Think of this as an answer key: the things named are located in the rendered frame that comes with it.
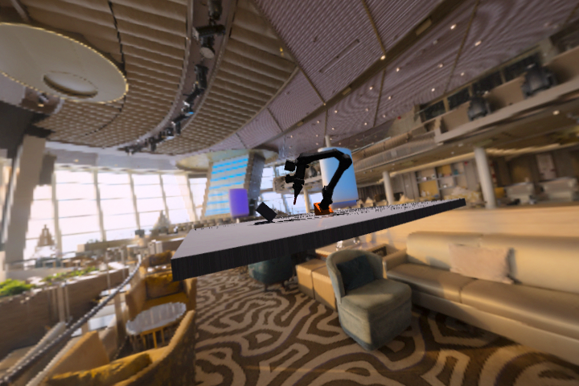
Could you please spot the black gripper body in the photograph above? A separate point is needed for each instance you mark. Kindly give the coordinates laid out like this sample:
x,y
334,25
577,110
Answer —
x,y
299,179

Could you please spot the grey flat panel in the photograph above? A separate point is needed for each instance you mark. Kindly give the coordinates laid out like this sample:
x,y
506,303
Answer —
x,y
266,212

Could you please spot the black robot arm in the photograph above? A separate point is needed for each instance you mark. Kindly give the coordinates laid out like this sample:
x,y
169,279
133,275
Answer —
x,y
302,163

